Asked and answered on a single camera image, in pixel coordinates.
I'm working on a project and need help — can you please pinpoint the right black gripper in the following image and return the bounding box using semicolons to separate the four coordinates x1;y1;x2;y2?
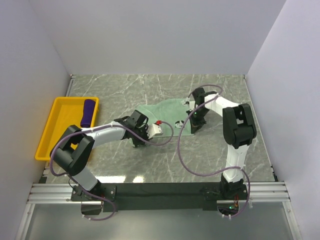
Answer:
186;108;210;135

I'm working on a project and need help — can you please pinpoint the green towel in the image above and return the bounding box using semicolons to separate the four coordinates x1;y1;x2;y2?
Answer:
136;98;189;137

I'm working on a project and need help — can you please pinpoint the purple towel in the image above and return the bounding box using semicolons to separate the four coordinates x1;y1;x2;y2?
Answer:
80;99;96;128

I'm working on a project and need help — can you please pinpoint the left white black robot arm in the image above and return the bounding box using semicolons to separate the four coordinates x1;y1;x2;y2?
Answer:
49;110;149;201

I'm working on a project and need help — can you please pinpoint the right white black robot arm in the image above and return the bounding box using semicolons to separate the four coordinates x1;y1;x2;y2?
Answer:
187;87;257;200

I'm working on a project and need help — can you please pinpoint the yellow plastic tray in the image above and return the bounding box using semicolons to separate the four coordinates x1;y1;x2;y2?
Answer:
35;96;99;162

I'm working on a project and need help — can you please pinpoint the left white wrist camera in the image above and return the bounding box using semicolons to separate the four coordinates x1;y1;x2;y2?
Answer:
146;120;163;139

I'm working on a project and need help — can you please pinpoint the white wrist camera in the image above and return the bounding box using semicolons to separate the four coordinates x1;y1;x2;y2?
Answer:
181;98;195;112
146;120;163;139

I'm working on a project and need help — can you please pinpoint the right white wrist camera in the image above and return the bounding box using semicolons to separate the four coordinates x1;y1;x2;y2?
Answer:
181;98;195;112

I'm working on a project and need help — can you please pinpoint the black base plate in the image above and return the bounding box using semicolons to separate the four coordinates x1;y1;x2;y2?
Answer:
70;182;250;215

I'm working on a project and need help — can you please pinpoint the aluminium frame rail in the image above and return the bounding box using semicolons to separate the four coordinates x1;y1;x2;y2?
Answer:
15;182;302;240

